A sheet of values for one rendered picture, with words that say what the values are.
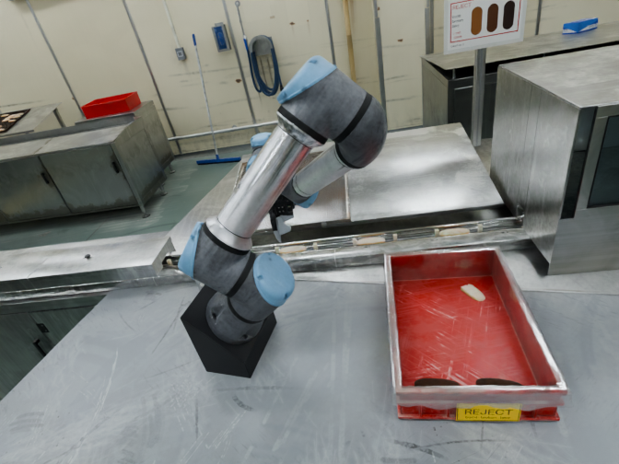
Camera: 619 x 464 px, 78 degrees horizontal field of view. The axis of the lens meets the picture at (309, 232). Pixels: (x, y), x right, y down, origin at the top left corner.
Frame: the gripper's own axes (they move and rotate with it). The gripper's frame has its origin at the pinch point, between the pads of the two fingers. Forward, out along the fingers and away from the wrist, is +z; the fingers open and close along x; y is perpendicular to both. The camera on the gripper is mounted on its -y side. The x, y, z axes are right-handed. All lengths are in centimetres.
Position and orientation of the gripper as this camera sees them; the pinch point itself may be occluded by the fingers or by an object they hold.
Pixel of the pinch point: (279, 233)
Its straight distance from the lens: 135.6
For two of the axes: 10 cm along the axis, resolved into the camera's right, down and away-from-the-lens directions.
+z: 1.7, 8.3, 5.3
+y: 9.8, -1.0, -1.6
